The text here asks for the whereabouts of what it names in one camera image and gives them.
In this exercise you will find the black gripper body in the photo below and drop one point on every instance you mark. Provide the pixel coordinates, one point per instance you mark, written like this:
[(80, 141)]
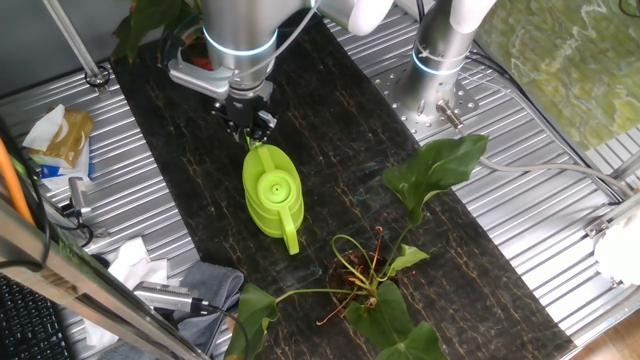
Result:
[(246, 110)]

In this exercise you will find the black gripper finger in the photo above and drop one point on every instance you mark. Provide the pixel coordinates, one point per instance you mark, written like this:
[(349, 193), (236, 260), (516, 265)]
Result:
[(229, 117), (267, 125)]

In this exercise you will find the lime green watering can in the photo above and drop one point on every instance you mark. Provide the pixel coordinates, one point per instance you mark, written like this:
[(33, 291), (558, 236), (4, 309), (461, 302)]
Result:
[(272, 195)]

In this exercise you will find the plant in red pot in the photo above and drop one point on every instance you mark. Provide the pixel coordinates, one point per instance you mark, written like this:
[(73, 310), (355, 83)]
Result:
[(140, 20)]

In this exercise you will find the black marble pattern mat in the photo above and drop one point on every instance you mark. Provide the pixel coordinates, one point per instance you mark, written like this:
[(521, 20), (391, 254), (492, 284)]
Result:
[(325, 125)]

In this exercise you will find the yellow tissue pack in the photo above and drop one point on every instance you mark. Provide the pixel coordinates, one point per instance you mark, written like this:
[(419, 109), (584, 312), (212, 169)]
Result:
[(70, 135)]

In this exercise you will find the grey towel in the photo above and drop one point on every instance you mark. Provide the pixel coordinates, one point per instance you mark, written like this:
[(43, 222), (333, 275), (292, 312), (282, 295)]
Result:
[(215, 287)]

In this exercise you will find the blue white tissue pack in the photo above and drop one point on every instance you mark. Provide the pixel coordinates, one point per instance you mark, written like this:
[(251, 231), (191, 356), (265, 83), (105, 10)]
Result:
[(65, 172)]

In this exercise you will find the white paper towel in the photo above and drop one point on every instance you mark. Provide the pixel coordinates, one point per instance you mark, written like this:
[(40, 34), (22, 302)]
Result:
[(132, 262)]

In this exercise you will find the green anthurium in dark pot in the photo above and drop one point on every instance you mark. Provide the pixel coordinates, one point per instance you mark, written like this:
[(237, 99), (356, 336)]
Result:
[(385, 315)]

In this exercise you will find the orange pole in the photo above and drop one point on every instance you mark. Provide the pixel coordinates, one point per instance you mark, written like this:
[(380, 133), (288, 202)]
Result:
[(12, 182)]

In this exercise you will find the black keyboard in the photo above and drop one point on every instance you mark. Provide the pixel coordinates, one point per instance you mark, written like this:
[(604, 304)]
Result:
[(27, 325)]

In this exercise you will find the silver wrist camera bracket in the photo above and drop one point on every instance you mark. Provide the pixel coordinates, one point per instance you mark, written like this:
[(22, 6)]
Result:
[(200, 80)]

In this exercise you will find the perforated silver base plate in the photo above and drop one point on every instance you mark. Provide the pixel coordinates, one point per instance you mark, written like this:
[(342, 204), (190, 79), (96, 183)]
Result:
[(395, 90)]

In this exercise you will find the small grey camera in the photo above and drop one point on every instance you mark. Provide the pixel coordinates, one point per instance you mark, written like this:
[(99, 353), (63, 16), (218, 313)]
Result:
[(79, 192)]

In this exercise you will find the aluminium frame pole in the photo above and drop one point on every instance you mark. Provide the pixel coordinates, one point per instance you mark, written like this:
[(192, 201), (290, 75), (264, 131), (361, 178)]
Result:
[(75, 42)]

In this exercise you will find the aluminium camera mount bar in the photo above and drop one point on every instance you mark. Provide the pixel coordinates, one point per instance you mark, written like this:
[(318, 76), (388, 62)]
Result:
[(97, 231)]

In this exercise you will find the silver ribbed camera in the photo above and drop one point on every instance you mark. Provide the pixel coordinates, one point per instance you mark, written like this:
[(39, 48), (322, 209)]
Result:
[(162, 296)]

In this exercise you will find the reflective aluminium frame beam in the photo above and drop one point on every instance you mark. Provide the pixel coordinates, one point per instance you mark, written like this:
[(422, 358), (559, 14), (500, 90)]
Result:
[(75, 280)]

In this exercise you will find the aluminium corner bracket profile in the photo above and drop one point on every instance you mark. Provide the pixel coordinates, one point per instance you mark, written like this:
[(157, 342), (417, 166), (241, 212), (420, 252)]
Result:
[(607, 220)]

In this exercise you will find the aluminium frame bar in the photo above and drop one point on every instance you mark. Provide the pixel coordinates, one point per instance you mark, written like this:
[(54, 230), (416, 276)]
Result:
[(627, 169)]

